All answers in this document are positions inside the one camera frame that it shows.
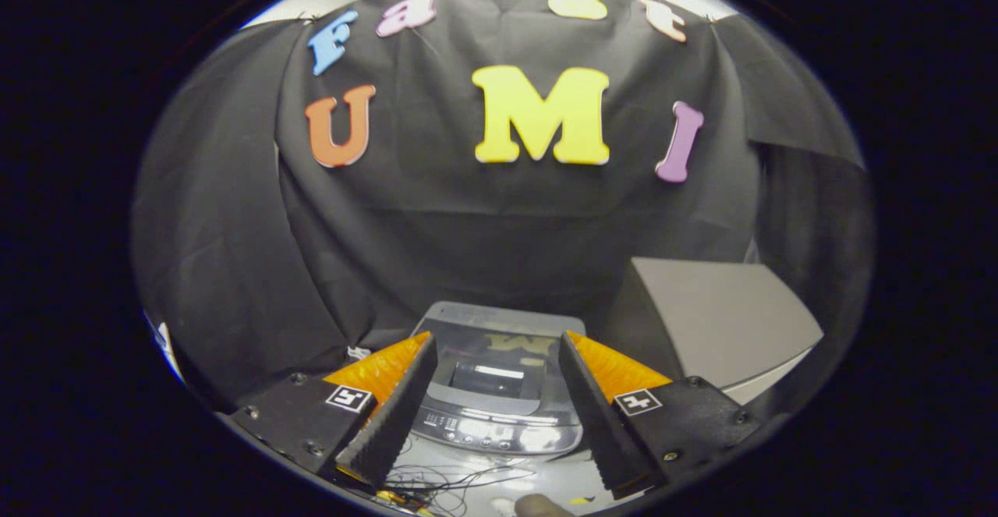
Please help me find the beige cabinet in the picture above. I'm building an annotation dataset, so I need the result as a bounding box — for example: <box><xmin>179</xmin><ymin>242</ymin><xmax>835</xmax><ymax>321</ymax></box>
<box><xmin>600</xmin><ymin>257</ymin><xmax>825</xmax><ymax>406</ymax></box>

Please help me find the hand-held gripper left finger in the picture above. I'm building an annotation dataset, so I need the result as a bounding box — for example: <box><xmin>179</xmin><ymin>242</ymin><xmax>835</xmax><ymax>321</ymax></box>
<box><xmin>230</xmin><ymin>331</ymin><xmax>439</xmax><ymax>487</ymax></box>

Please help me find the thin black cable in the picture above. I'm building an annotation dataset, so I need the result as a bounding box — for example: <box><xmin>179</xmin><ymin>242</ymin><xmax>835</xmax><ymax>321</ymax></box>
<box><xmin>386</xmin><ymin>439</ymin><xmax>539</xmax><ymax>514</ymax></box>

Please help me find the black backdrop cloth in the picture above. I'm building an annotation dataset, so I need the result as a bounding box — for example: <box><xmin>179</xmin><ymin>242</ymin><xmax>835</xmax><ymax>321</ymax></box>
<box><xmin>131</xmin><ymin>0</ymin><xmax>874</xmax><ymax>409</ymax></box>

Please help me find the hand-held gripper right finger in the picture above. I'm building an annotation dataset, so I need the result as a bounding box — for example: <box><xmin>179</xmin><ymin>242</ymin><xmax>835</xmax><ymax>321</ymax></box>
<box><xmin>557</xmin><ymin>330</ymin><xmax>763</xmax><ymax>500</ymax></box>

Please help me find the grey washing machine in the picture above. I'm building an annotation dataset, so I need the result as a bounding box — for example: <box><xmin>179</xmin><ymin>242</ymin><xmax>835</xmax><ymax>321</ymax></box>
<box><xmin>405</xmin><ymin>301</ymin><xmax>587</xmax><ymax>455</ymax></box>

